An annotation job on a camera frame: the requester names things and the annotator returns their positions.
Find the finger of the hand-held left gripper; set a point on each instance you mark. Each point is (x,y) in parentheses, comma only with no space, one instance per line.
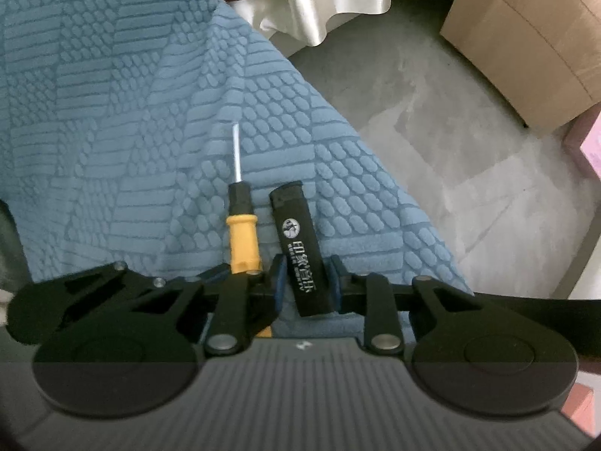
(108,286)

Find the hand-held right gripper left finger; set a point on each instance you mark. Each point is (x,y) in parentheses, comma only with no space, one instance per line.
(278,282)

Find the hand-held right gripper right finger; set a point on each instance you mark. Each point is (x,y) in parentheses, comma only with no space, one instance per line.
(334,286)

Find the black lighter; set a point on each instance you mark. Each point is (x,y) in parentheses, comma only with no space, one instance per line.
(298,253)

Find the blue textured blanket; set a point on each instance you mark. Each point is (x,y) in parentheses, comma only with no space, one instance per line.
(117,127)

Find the orange cardboard box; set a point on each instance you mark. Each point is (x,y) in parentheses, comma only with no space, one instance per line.
(582,406)

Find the pink paper bag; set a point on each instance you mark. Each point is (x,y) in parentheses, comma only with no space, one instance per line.
(589,145)

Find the wooden nightstand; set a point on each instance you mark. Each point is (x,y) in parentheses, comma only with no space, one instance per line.
(530,42)

